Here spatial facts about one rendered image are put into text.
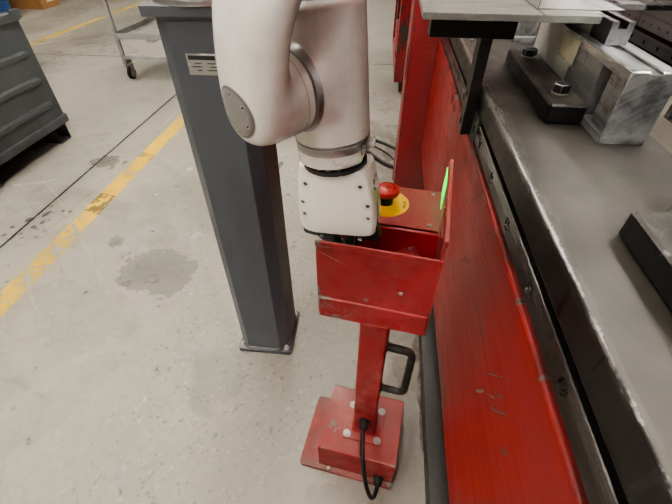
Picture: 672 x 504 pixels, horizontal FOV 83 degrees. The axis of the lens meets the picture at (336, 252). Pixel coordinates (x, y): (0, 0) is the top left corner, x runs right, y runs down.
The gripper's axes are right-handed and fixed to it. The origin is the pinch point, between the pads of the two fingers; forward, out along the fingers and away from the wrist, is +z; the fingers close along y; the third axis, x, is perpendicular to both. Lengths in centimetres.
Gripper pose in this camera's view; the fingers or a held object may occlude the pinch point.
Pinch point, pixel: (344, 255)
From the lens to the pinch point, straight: 55.0
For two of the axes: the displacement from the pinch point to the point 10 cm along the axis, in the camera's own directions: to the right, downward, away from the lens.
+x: -2.5, 6.5, -7.2
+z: 0.8, 7.6, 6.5
